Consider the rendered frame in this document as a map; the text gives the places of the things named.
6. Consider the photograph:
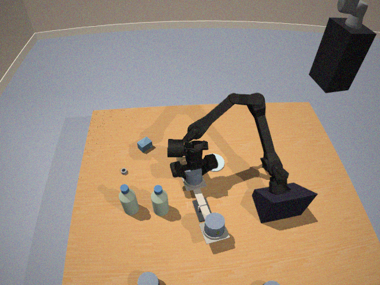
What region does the small blue block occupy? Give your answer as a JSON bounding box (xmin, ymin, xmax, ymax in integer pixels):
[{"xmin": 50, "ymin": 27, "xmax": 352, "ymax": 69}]
[{"xmin": 137, "ymin": 137, "xmax": 152, "ymax": 153}]

